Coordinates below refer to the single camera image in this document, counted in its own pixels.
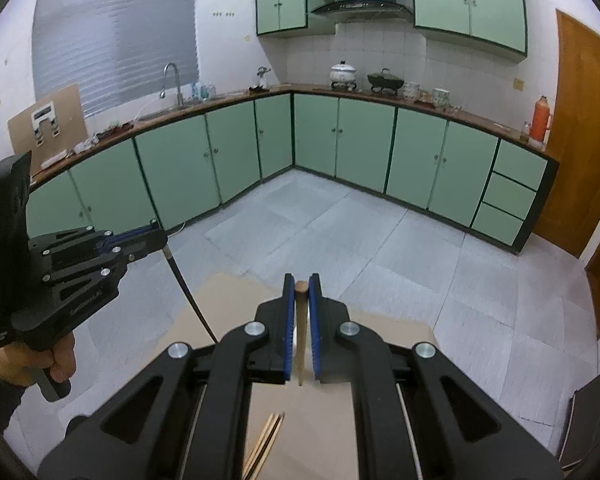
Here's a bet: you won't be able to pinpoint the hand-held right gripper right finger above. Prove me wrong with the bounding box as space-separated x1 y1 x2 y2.
307 273 563 480

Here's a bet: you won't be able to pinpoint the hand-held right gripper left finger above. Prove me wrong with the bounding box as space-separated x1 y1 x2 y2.
37 274 297 480

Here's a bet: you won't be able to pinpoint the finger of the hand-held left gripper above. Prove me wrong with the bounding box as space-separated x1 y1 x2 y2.
28 218 169 262
39 254 132 292

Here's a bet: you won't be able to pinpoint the tan wooden chopstick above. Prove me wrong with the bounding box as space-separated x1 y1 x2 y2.
294 282 308 387

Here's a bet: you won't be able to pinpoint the black chopstick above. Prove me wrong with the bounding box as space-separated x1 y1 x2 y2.
161 246 218 346

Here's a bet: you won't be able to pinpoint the light bamboo chopstick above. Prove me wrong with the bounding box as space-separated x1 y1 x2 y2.
255 412 286 476
242 412 277 480
249 412 281 480

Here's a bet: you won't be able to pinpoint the person's left hand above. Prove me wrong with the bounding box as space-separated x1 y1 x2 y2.
0 332 77 387

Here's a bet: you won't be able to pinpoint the brown cardboard sheet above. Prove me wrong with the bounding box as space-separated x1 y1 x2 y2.
7 84 88 171

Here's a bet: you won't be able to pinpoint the green base cabinets with sink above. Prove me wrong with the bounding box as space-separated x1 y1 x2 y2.
27 91 295 242

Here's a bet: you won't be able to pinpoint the beige tablecloth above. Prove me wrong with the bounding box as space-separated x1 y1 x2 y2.
170 272 451 480

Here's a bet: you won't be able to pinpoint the chrome kitchen faucet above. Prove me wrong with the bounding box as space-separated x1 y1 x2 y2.
160 62 185 107

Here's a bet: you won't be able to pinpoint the green base cabinets with drawers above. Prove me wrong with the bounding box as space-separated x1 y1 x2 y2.
291 87 562 255

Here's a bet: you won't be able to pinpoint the grey window blind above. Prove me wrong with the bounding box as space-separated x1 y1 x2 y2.
32 0 199 109

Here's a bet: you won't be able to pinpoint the black lidded wok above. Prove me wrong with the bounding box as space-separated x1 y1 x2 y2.
367 68 406 92

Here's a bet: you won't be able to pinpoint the white enamel pot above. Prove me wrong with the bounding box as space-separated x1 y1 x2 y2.
329 60 359 84

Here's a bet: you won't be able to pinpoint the dark glass cabinet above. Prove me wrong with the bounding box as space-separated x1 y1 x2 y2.
555 360 600 472

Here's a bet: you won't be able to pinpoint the orange thermos flask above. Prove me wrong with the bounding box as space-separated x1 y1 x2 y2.
529 95 554 142

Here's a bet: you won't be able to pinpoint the white plastic bracket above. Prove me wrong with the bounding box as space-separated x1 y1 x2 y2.
31 102 62 147

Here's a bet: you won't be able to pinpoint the wooden door with handle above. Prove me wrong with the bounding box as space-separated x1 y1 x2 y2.
531 8 600 259

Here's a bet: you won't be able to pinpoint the wide green wall cabinet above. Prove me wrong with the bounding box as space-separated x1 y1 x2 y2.
412 0 529 64

